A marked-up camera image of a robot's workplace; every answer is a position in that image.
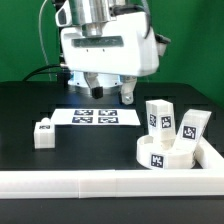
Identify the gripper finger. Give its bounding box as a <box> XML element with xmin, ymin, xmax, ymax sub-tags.
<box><xmin>84</xmin><ymin>72</ymin><xmax>103</xmax><ymax>99</ymax></box>
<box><xmin>121</xmin><ymin>76</ymin><xmax>137</xmax><ymax>105</ymax></box>

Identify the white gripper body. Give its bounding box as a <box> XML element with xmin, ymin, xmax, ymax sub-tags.
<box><xmin>55</xmin><ymin>6</ymin><xmax>170</xmax><ymax>77</ymax></box>

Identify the white round stool seat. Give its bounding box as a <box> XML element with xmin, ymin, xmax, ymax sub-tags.
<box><xmin>136</xmin><ymin>135</ymin><xmax>195</xmax><ymax>170</ymax></box>

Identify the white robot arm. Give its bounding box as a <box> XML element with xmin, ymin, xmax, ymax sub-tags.
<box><xmin>55</xmin><ymin>0</ymin><xmax>170</xmax><ymax>105</ymax></box>

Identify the white marker sheet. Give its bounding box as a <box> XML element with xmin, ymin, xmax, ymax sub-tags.
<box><xmin>51</xmin><ymin>109</ymin><xmax>140</xmax><ymax>126</ymax></box>

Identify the white L-shaped fence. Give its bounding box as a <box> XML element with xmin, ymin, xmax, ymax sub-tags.
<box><xmin>0</xmin><ymin>139</ymin><xmax>224</xmax><ymax>199</ymax></box>

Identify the black cable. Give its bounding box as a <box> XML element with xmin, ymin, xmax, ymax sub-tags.
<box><xmin>22</xmin><ymin>64</ymin><xmax>74</xmax><ymax>82</ymax></box>

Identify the grey cable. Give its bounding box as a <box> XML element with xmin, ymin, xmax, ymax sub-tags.
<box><xmin>37</xmin><ymin>0</ymin><xmax>53</xmax><ymax>82</ymax></box>

